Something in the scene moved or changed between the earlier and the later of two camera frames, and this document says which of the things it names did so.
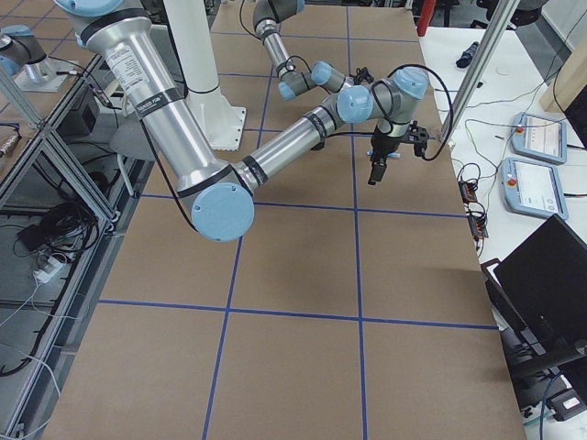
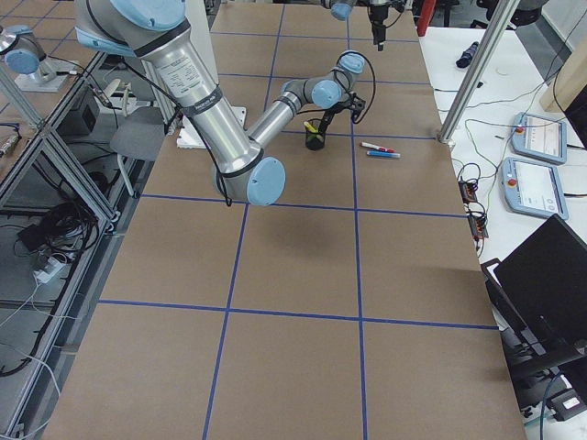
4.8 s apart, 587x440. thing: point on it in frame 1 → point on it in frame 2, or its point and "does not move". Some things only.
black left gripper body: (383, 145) → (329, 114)
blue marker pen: (394, 155) does not move
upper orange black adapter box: (468, 191) does not move
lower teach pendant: (532, 188) does not move
